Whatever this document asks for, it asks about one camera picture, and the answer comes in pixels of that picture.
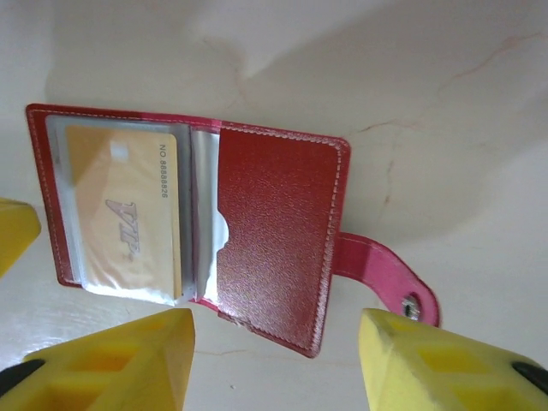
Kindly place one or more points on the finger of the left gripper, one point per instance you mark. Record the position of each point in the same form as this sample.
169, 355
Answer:
15, 231

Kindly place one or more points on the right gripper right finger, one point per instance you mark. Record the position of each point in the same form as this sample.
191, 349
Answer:
449, 372

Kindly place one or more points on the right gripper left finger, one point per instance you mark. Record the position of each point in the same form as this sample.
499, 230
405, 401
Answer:
107, 368

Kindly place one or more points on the gold VIP card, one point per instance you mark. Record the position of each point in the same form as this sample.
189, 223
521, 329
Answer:
98, 171

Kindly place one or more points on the red leather card holder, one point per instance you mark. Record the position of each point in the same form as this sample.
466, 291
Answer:
278, 240

